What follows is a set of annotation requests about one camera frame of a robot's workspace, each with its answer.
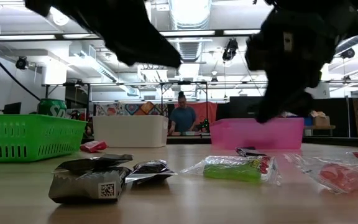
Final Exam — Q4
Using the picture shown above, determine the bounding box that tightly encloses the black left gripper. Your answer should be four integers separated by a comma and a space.
42, 0, 182, 68

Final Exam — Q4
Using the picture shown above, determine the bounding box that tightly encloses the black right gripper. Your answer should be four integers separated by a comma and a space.
246, 6, 358, 124

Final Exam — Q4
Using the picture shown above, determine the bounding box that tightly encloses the brown Hershey's candy bar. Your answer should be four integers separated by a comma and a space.
125, 159, 178, 185
235, 146, 269, 157
53, 153, 134, 175

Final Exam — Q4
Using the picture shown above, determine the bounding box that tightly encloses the green candy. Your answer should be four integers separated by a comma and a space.
180, 155, 282, 187

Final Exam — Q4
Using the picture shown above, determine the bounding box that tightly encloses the orange candy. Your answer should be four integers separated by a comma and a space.
284, 151, 358, 194

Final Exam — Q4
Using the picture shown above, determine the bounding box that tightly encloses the red KitKat candy bar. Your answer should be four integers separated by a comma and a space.
79, 140, 108, 154

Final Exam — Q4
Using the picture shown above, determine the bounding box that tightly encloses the silver foil snack packet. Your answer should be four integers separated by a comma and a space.
48, 167, 130, 205

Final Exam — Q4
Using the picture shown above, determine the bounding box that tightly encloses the black background truss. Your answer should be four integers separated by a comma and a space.
42, 80, 358, 103

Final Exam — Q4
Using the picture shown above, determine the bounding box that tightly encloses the cardboard box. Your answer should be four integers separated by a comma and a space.
312, 115, 331, 127

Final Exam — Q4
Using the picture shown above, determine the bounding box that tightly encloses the wooden side table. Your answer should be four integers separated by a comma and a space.
303, 124, 337, 130

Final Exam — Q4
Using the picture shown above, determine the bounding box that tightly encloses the black monitor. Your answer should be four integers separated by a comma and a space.
228, 96, 260, 119

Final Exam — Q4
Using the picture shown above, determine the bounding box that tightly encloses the red plastic basket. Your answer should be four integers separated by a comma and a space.
209, 117, 305, 151

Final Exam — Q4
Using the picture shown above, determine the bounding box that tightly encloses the colourful patchwork quilt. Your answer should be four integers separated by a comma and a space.
95, 101, 169, 116

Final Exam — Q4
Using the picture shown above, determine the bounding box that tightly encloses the black overhead light bar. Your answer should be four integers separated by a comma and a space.
0, 27, 358, 43

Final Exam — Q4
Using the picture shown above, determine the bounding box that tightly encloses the person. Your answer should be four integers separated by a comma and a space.
168, 91, 198, 136

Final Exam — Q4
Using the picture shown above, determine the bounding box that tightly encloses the black ceiling spotlight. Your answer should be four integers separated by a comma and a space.
221, 37, 239, 62
14, 55, 30, 70
340, 47, 356, 59

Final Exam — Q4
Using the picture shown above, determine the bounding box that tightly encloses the orange hanging cloth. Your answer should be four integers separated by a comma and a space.
174, 101, 219, 133

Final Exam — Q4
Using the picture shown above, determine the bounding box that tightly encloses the white plastic basket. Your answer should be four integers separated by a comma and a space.
92, 115, 169, 148

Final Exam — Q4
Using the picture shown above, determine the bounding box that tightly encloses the green soda can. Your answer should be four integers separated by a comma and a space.
37, 98, 68, 119

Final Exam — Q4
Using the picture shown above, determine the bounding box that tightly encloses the green plastic basket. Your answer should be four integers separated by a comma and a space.
0, 114, 88, 164

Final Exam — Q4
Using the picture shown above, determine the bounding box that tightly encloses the small dark monitor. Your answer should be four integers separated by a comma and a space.
0, 101, 22, 115

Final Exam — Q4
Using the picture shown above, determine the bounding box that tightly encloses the silver ventilation duct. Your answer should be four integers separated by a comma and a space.
168, 0, 213, 62

